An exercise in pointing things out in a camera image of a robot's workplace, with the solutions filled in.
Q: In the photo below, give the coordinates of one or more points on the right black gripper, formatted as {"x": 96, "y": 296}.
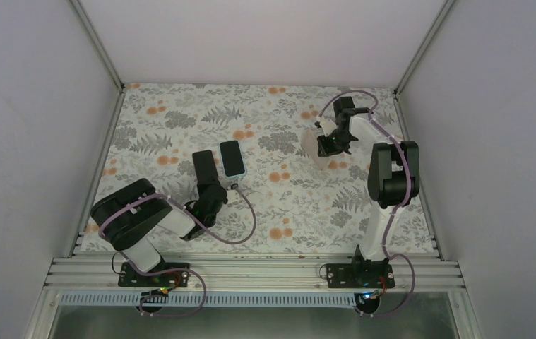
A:
{"x": 326, "y": 150}

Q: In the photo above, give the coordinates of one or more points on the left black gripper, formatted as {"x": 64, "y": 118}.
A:
{"x": 203, "y": 186}

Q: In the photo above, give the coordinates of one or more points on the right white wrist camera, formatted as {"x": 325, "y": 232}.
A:
{"x": 326, "y": 125}

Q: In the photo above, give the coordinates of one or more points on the aluminium rail base frame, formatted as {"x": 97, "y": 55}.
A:
{"x": 244, "y": 280}

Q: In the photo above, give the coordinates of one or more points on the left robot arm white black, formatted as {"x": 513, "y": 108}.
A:
{"x": 127, "y": 216}

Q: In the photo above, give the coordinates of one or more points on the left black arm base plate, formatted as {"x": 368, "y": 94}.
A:
{"x": 128, "y": 277}

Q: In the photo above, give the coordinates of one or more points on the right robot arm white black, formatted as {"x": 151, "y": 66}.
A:
{"x": 393, "y": 180}

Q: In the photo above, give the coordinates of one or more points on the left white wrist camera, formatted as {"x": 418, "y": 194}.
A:
{"x": 233, "y": 194}

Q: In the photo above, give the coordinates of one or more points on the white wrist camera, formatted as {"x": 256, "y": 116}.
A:
{"x": 233, "y": 194}
{"x": 326, "y": 125}

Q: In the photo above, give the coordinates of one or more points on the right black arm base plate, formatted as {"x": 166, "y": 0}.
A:
{"x": 373, "y": 275}

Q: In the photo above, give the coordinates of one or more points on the floral patterned table mat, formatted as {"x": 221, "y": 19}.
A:
{"x": 291, "y": 206}

